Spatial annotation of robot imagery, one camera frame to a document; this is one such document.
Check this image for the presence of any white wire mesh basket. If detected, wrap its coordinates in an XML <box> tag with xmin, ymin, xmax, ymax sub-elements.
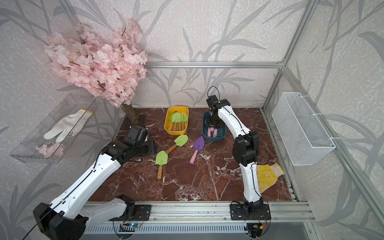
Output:
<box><xmin>272</xmin><ymin>92</ymin><xmax>336</xmax><ymax>166</ymax></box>

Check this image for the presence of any clear acrylic wall shelf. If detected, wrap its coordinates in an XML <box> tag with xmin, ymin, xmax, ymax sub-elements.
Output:
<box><xmin>10</xmin><ymin>94</ymin><xmax>98</xmax><ymax>164</ymax></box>

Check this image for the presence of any yellow dotted work glove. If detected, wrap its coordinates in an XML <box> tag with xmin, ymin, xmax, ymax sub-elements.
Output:
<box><xmin>257</xmin><ymin>164</ymin><xmax>285</xmax><ymax>193</ymax></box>

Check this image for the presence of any aluminium front rail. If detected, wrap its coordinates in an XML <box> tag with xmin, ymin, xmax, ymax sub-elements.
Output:
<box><xmin>80</xmin><ymin>201</ymin><xmax>316</xmax><ymax>224</ymax></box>

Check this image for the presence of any white cotton glove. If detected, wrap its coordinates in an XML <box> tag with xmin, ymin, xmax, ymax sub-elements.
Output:
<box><xmin>44</xmin><ymin>109</ymin><xmax>93</xmax><ymax>143</ymax></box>

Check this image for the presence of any green shovel wooden handle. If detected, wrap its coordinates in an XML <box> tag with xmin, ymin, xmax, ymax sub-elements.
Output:
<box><xmin>178</xmin><ymin>113</ymin><xmax>185</xmax><ymax>131</ymax></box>
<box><xmin>166</xmin><ymin>135</ymin><xmax>189</xmax><ymax>154</ymax></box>
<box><xmin>156</xmin><ymin>151</ymin><xmax>168</xmax><ymax>180</ymax></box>
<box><xmin>172</xmin><ymin>112</ymin><xmax>180</xmax><ymax>131</ymax></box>
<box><xmin>183</xmin><ymin>113</ymin><xmax>188</xmax><ymax>130</ymax></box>

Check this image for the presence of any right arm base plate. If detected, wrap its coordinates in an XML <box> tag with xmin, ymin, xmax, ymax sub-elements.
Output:
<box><xmin>230</xmin><ymin>201</ymin><xmax>272</xmax><ymax>221</ymax></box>

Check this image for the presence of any yellow plastic storage box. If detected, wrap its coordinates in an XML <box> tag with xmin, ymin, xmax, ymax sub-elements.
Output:
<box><xmin>164</xmin><ymin>106</ymin><xmax>189</xmax><ymax>136</ymax></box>

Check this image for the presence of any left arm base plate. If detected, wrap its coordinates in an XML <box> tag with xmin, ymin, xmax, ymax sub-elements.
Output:
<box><xmin>110</xmin><ymin>205</ymin><xmax>152</xmax><ymax>222</ymax></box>

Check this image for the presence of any dark teal storage box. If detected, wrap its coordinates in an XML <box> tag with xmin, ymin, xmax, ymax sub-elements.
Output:
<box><xmin>202</xmin><ymin>111</ymin><xmax>227</xmax><ymax>142</ymax></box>

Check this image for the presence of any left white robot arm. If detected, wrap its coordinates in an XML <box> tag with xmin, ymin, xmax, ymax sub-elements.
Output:
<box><xmin>33</xmin><ymin>126</ymin><xmax>156</xmax><ymax>240</ymax></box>

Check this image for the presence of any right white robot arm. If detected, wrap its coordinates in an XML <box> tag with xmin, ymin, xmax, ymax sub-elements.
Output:
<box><xmin>207</xmin><ymin>95</ymin><xmax>264</xmax><ymax>215</ymax></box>

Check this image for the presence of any pink cherry blossom tree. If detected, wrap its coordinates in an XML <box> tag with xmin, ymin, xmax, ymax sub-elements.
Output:
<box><xmin>45</xmin><ymin>19</ymin><xmax>148</xmax><ymax>123</ymax></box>

